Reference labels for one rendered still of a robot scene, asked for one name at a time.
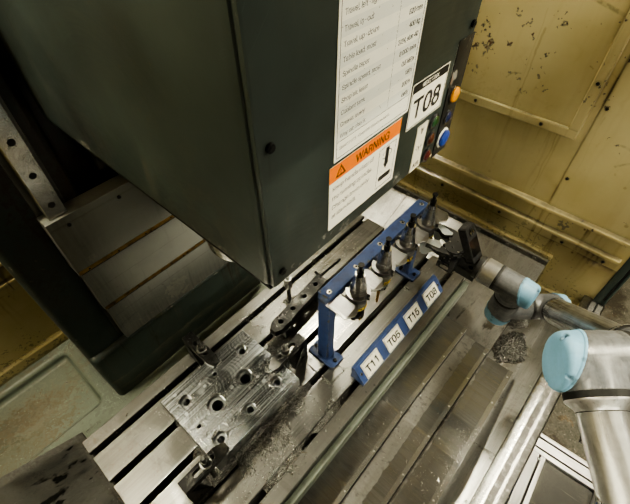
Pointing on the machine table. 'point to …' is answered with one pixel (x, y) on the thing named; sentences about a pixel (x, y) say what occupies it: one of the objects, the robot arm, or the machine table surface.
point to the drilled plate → (268, 403)
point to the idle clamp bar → (297, 306)
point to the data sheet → (374, 67)
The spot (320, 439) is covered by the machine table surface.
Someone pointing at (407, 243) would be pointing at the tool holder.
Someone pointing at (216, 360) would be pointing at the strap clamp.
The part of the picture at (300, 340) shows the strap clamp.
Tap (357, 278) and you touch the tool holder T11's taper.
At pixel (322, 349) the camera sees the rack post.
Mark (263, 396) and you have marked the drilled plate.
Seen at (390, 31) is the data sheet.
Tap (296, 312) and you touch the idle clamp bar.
